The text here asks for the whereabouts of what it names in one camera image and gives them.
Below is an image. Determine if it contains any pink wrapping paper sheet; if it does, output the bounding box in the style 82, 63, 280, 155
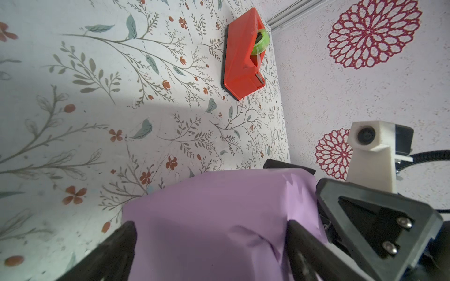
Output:
123, 169, 328, 281

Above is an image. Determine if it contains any red tape dispenser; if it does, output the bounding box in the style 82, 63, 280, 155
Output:
221, 8, 271, 101

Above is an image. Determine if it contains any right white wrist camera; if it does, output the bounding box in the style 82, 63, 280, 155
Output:
346, 121, 414, 194

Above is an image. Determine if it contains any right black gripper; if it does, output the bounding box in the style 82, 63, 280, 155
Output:
316, 179, 450, 281

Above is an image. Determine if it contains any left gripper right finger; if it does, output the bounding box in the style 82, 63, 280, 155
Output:
286, 220, 364, 281

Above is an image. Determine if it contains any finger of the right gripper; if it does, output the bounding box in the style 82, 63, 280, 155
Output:
263, 159, 316, 175

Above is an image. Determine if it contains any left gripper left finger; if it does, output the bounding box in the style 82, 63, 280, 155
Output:
59, 221, 137, 281

